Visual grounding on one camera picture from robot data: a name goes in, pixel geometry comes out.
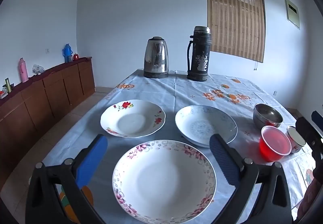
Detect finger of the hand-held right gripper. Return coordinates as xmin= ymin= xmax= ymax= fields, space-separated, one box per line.
xmin=295 ymin=117 xmax=323 ymax=150
xmin=311 ymin=110 xmax=323 ymax=124

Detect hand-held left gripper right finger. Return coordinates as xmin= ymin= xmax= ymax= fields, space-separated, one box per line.
xmin=209 ymin=134 xmax=293 ymax=224

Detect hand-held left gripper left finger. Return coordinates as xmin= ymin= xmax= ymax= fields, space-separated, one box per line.
xmin=25 ymin=134 xmax=108 ymax=224

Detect white enamel cup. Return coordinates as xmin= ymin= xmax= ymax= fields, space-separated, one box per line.
xmin=286 ymin=126 xmax=307 ymax=154

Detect red plastic bowl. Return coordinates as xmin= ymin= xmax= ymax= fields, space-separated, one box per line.
xmin=259 ymin=125 xmax=292 ymax=163

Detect stainless steel bowl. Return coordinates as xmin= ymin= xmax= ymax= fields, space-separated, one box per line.
xmin=253 ymin=103 xmax=283 ymax=129

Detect blue patterned plate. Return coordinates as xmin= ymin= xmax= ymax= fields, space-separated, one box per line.
xmin=175 ymin=105 xmax=238 ymax=145

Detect red flower white plate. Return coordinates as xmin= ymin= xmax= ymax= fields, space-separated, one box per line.
xmin=100 ymin=99 xmax=166 ymax=138

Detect pink flower white plate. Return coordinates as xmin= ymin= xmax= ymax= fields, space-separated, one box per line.
xmin=112 ymin=140 xmax=217 ymax=219

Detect person's right forearm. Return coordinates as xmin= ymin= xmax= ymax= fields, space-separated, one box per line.
xmin=297 ymin=181 xmax=323 ymax=224

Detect brown wooden sideboard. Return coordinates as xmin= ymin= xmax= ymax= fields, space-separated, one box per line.
xmin=0 ymin=56 xmax=96 ymax=189

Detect printed light blue tablecloth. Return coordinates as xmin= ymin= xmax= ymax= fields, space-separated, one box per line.
xmin=42 ymin=69 xmax=323 ymax=224

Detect worn black thermos flask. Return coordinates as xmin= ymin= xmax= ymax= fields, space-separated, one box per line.
xmin=187 ymin=26 xmax=211 ymax=81

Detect blue thermos jug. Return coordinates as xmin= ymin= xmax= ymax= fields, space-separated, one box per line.
xmin=62 ymin=44 xmax=73 ymax=63

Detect pink thermos bottle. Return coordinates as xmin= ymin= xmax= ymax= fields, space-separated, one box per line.
xmin=18 ymin=58 xmax=29 ymax=83

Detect stainless steel electric kettle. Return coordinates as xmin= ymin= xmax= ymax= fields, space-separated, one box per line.
xmin=143 ymin=36 xmax=169 ymax=79

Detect bamboo window blind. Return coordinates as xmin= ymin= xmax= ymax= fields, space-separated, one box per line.
xmin=205 ymin=0 xmax=266 ymax=71

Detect white wall panel box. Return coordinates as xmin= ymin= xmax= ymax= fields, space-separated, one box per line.
xmin=284 ymin=0 xmax=301 ymax=30

